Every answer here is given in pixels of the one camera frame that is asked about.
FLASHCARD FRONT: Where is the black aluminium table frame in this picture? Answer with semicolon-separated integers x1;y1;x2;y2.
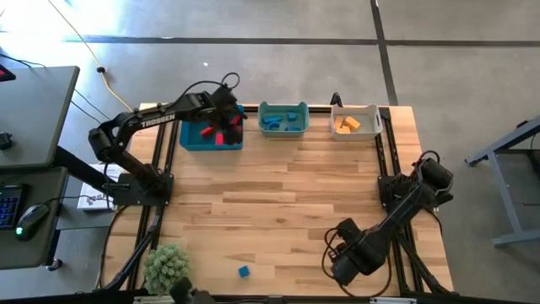
94;103;455;304

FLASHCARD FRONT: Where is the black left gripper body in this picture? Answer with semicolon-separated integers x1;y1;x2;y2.
208;86;246;128

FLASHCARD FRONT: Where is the teal plastic bin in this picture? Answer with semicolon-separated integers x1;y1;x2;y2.
256;100;311;138

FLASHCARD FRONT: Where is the white plastic bin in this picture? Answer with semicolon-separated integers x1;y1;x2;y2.
330;103;384;142

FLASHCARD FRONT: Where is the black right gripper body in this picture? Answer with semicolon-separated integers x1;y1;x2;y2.
331;248;372;288

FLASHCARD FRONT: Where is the dark grey desk top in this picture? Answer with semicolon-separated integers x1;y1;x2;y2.
0;166;69;271

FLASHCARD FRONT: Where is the black backlit keyboard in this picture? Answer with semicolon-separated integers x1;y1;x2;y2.
0;184;23;231

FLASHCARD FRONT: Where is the yellow floor cable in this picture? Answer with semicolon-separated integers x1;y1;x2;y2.
46;0;138;118

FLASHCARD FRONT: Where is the green artificial plant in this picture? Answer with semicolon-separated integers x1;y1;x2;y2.
143;243;192;296

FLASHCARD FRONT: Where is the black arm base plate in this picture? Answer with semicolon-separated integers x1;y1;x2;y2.
102;172;175;207
377;175;455;210

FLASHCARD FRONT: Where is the white edge bracket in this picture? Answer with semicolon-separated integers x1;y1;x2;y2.
133;295;172;304
369;296;418;304

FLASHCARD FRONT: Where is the black rounded object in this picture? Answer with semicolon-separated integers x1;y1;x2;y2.
168;276;217;304

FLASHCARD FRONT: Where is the black computer mouse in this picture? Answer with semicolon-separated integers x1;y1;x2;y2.
14;203;51;242

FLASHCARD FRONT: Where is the white paper booklet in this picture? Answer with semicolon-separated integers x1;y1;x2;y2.
77;163;127;211

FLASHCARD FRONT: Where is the blue plastic bin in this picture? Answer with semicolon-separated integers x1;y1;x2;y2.
179;104;246;152

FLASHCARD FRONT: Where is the black device with red light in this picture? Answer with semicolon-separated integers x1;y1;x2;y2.
0;63;17;84

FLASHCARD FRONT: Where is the grey metal cart frame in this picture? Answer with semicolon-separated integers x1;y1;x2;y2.
465;116;540;248

